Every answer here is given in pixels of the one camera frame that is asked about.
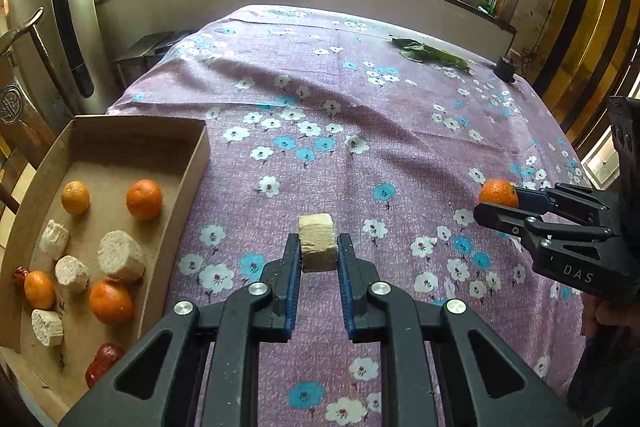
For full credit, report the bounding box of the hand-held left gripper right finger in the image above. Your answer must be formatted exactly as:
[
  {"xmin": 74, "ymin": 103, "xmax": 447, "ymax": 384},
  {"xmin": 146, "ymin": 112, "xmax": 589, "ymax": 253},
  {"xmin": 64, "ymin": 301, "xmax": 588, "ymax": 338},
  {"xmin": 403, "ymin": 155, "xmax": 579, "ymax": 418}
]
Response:
[{"xmin": 336, "ymin": 233, "xmax": 576, "ymax": 427}]

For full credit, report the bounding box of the dark wooden chair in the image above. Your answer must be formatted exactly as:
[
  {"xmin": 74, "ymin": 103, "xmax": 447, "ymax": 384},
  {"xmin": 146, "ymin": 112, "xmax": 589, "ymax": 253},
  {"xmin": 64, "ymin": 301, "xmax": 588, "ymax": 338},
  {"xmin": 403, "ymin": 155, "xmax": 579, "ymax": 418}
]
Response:
[{"xmin": 0, "ymin": 7, "xmax": 58, "ymax": 248}]

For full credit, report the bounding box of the small orange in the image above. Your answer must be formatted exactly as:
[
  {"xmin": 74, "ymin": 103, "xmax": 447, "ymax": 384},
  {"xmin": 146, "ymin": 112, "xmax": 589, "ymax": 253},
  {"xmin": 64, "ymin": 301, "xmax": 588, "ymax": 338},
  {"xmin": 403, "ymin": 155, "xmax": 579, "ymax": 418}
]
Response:
[
  {"xmin": 90, "ymin": 279, "xmax": 134, "ymax": 325},
  {"xmin": 479, "ymin": 178, "xmax": 519, "ymax": 209},
  {"xmin": 24, "ymin": 270, "xmax": 56, "ymax": 310}
]

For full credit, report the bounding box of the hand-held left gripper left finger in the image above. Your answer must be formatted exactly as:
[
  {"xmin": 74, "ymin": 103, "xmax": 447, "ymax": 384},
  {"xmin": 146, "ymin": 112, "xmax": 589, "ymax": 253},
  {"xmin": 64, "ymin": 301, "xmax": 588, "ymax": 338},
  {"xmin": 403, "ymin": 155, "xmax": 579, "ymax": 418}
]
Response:
[{"xmin": 57, "ymin": 233, "xmax": 303, "ymax": 427}]

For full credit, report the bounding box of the purple floral bedsheet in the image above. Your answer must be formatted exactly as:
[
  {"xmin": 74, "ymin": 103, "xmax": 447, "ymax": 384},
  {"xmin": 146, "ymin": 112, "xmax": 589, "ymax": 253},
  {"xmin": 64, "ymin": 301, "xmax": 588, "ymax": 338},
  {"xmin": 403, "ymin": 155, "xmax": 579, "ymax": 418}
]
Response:
[{"xmin": 100, "ymin": 4, "xmax": 601, "ymax": 427}]

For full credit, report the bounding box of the person's right forearm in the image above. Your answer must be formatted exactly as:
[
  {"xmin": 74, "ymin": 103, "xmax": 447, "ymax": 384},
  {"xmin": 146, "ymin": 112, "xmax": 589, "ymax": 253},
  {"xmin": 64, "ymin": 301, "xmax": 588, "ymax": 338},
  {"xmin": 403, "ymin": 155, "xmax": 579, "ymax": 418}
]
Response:
[{"xmin": 567, "ymin": 324, "xmax": 640, "ymax": 427}]

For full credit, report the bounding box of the smooth orange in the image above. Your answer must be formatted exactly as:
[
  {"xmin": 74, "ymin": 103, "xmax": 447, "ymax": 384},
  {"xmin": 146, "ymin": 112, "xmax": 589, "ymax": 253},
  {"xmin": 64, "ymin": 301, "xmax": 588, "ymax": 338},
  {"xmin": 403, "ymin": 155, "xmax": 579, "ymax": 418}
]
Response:
[{"xmin": 126, "ymin": 179, "xmax": 163, "ymax": 221}]

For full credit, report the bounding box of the small black device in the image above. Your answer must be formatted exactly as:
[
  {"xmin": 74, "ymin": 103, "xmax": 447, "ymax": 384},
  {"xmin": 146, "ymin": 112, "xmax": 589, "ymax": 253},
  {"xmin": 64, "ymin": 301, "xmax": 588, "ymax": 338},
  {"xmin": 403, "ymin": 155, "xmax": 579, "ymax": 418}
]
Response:
[{"xmin": 494, "ymin": 56, "xmax": 517, "ymax": 82}]

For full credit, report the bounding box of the brown cardboard box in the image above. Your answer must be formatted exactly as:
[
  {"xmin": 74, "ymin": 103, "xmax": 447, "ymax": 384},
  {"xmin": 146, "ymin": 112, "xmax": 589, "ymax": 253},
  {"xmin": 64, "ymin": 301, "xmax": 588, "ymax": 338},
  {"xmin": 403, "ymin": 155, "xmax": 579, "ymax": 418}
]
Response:
[{"xmin": 0, "ymin": 114, "xmax": 212, "ymax": 423}]

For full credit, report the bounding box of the person's right hand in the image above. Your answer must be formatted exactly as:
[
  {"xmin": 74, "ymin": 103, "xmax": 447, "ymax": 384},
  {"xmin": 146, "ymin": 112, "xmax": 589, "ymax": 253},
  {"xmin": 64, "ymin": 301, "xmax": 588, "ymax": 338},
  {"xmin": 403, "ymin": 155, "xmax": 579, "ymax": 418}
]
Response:
[{"xmin": 582, "ymin": 294, "xmax": 640, "ymax": 333}]

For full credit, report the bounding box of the silver refrigerator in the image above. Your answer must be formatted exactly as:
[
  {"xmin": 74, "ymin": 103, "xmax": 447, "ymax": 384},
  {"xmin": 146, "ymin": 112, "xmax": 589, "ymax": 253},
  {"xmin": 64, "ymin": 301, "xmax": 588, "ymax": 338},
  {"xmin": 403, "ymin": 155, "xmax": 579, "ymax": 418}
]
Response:
[{"xmin": 5, "ymin": 0, "xmax": 118, "ymax": 118}]

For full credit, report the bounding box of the peeled sugarcane piece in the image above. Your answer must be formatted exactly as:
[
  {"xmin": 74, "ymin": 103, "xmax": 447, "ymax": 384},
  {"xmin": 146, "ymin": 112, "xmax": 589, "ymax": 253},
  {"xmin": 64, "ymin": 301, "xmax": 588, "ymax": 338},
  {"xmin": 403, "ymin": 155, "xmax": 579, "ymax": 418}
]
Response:
[
  {"xmin": 98, "ymin": 231, "xmax": 147, "ymax": 283},
  {"xmin": 40, "ymin": 219, "xmax": 70, "ymax": 262},
  {"xmin": 55, "ymin": 255, "xmax": 90, "ymax": 293},
  {"xmin": 31, "ymin": 308, "xmax": 64, "ymax": 347},
  {"xmin": 298, "ymin": 213, "xmax": 333, "ymax": 273}
]

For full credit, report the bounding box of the green leafy vegetable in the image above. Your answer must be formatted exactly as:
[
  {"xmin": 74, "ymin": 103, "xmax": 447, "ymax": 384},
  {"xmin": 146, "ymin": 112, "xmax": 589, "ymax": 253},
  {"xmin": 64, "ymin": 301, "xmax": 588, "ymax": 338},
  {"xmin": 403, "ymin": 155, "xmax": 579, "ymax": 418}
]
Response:
[{"xmin": 390, "ymin": 37, "xmax": 473, "ymax": 74}]

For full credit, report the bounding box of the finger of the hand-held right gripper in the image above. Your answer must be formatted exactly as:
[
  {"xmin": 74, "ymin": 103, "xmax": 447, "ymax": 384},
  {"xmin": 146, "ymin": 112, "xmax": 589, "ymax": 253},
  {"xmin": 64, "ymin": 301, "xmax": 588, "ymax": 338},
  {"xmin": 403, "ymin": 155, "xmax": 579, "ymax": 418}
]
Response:
[
  {"xmin": 515, "ymin": 182, "xmax": 622, "ymax": 229},
  {"xmin": 474, "ymin": 203, "xmax": 624, "ymax": 254}
]

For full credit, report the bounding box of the rough-skinned orange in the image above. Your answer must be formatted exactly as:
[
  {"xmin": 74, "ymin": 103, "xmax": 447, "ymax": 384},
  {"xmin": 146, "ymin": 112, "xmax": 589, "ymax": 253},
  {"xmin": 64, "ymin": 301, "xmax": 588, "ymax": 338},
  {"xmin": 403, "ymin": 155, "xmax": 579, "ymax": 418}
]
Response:
[{"xmin": 62, "ymin": 180, "xmax": 91, "ymax": 216}]

